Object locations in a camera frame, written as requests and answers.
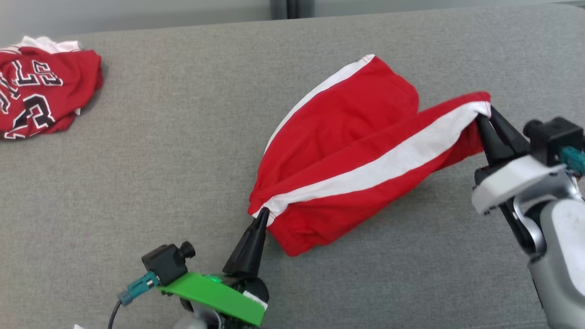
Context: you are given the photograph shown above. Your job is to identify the red shorts with white stripes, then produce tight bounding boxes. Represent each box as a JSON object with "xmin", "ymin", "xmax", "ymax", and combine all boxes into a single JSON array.
[{"xmin": 248, "ymin": 54, "xmax": 492, "ymax": 257}]

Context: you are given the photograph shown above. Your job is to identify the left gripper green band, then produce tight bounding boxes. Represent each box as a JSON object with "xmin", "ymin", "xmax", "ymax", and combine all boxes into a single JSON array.
[{"xmin": 158, "ymin": 207, "xmax": 271, "ymax": 327}]

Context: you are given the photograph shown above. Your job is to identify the grey partition post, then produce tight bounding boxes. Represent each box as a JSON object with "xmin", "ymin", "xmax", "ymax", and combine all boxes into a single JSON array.
[{"xmin": 271, "ymin": 0, "xmax": 316, "ymax": 20}]

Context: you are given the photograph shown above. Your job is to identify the red basketball jersey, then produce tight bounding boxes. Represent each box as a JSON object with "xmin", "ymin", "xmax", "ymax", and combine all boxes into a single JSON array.
[{"xmin": 0, "ymin": 36, "xmax": 104, "ymax": 141}]

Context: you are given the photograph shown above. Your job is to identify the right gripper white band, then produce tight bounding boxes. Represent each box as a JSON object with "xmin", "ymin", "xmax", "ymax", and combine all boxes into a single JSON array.
[{"xmin": 471, "ymin": 106, "xmax": 584, "ymax": 216}]

